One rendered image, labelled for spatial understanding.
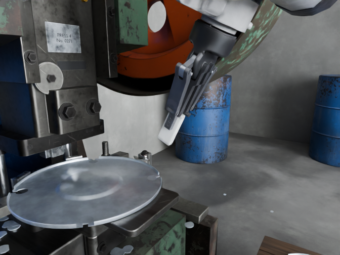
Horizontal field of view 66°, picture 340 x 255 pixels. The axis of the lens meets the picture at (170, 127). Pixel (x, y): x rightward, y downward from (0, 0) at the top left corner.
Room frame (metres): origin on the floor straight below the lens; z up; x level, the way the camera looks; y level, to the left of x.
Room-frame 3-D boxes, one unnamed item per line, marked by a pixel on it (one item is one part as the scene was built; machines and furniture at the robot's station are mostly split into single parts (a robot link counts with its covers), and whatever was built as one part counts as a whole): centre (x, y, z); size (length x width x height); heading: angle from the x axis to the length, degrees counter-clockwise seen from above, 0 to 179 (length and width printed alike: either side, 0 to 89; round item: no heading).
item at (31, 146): (0.56, 0.27, 0.86); 0.20 x 0.16 x 0.05; 147
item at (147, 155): (0.63, 0.06, 0.75); 0.03 x 0.03 x 0.10; 57
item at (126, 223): (0.46, 0.12, 0.72); 0.25 x 0.14 x 0.14; 57
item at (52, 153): (0.55, 0.26, 0.84); 0.05 x 0.03 x 0.04; 147
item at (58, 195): (0.49, 0.16, 0.78); 0.29 x 0.29 x 0.01
